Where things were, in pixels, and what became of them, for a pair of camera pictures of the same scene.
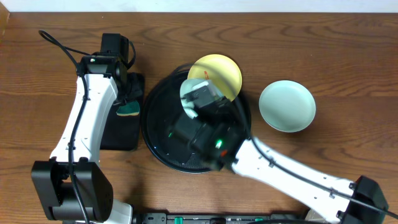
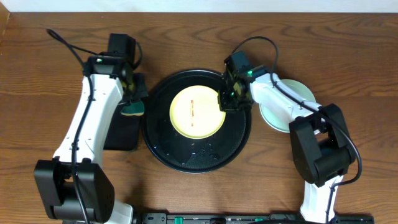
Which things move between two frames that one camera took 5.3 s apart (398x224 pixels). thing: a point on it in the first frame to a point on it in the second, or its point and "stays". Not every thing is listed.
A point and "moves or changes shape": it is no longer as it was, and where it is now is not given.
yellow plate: [224, 71] moves or changes shape
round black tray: [161, 105] stays
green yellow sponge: [132, 108] moves or changes shape
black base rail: [220, 218] stays
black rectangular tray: [124, 133] stays
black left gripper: [138, 91] stays
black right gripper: [224, 107] to [224, 104]
